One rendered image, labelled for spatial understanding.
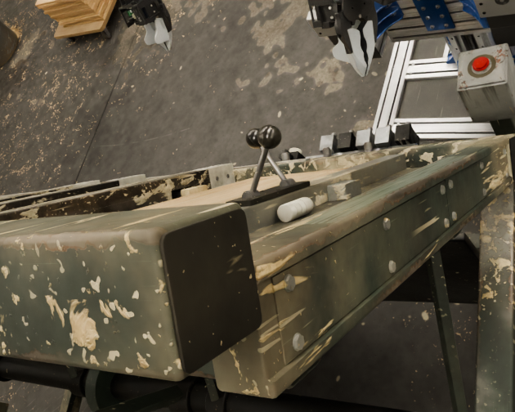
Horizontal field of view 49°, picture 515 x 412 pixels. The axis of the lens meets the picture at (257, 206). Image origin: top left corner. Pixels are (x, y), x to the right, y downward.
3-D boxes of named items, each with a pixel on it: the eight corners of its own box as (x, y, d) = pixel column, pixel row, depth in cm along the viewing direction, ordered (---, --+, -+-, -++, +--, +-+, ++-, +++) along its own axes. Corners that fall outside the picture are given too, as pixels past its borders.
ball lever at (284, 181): (303, 182, 102) (262, 123, 105) (293, 185, 99) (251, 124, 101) (288, 194, 104) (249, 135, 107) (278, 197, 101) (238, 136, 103)
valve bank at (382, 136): (445, 141, 180) (421, 102, 162) (443, 182, 175) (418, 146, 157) (306, 158, 208) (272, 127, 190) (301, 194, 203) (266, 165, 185)
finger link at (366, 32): (356, 70, 106) (347, 20, 103) (381, 69, 102) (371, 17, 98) (345, 76, 105) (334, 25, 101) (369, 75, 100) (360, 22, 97)
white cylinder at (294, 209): (293, 221, 91) (315, 212, 98) (291, 203, 91) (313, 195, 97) (278, 223, 93) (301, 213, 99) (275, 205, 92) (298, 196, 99)
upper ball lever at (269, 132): (264, 205, 93) (288, 128, 88) (252, 209, 90) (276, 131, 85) (246, 195, 95) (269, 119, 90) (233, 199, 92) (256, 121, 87)
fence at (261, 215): (406, 168, 148) (405, 153, 148) (158, 271, 70) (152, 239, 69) (388, 170, 151) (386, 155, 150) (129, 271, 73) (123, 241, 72)
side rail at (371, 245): (512, 183, 135) (508, 136, 134) (275, 401, 44) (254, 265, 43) (485, 185, 138) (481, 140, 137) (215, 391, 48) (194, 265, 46)
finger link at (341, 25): (357, 48, 100) (347, -3, 96) (364, 47, 98) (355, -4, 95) (338, 56, 97) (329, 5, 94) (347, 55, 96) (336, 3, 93)
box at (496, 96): (521, 80, 154) (507, 41, 141) (521, 118, 150) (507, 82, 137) (475, 88, 161) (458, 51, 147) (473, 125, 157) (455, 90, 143)
